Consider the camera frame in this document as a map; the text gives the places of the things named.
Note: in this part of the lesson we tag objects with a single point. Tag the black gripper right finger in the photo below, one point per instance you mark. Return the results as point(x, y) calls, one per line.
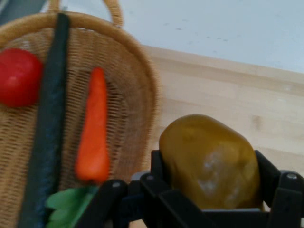
point(287, 199)

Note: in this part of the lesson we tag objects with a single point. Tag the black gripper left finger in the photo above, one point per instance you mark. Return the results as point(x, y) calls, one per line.
point(152, 204)

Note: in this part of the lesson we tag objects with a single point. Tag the brown toy potato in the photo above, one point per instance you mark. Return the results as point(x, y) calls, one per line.
point(209, 154)

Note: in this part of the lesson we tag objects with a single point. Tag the orange toy carrot, green leaves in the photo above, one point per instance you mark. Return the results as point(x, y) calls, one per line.
point(95, 130)

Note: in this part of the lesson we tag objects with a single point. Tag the wooden cutting board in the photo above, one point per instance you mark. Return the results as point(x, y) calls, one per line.
point(225, 95)

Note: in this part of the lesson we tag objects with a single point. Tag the dark green toy cucumber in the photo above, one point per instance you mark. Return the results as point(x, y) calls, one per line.
point(50, 118)

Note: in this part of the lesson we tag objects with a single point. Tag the red toy tomato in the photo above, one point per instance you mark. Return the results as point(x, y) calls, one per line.
point(19, 78)

